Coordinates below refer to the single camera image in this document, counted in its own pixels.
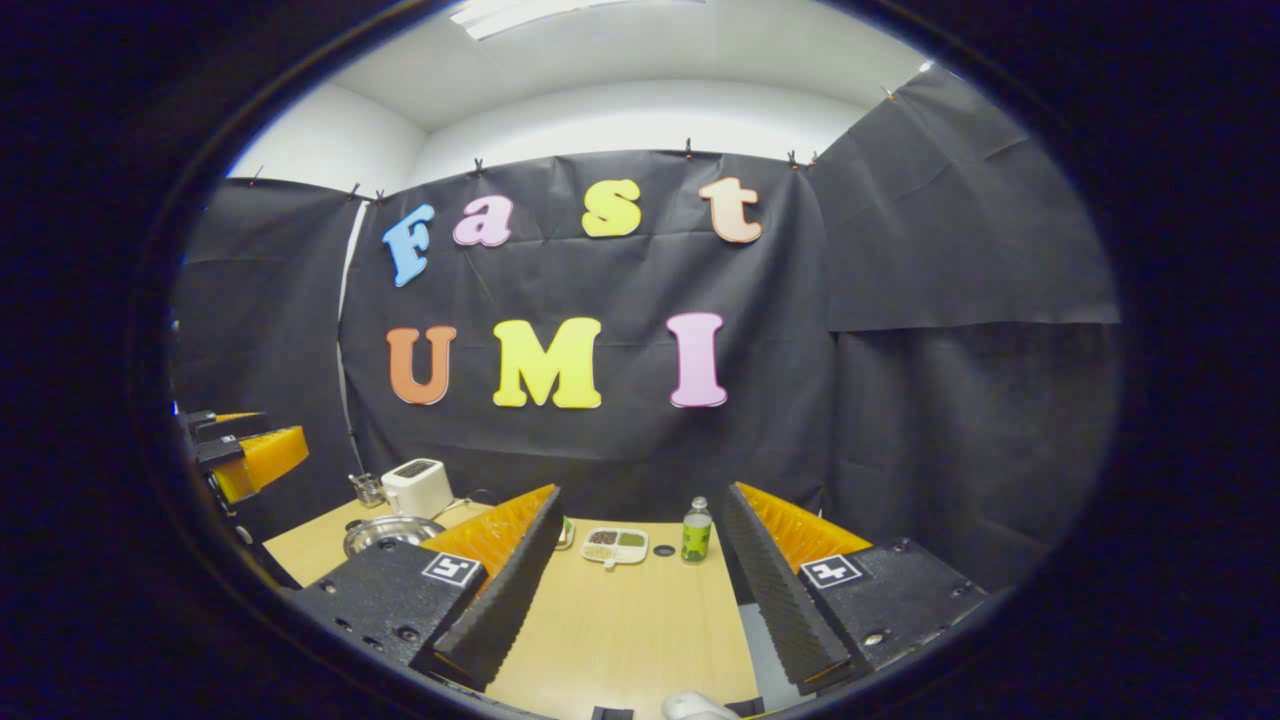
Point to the stainless steel pot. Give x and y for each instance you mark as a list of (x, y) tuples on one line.
[(385, 530)]

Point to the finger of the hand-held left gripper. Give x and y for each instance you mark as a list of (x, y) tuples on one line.
[(198, 424), (220, 452)]

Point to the white divided grain tray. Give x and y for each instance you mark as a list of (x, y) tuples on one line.
[(630, 552)]

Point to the small sandwich plate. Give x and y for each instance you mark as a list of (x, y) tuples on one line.
[(568, 540)]

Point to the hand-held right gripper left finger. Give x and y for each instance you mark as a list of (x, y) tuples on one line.
[(510, 600)]

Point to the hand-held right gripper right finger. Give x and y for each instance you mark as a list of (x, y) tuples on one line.
[(775, 590)]

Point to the black backdrop cloth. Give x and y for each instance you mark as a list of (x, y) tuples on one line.
[(600, 450)]

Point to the white toaster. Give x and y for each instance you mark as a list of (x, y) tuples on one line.
[(420, 490)]

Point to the green label drink bottle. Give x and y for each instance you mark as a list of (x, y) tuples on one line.
[(696, 540)]

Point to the white rounded object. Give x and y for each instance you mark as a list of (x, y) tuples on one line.
[(690, 708)]

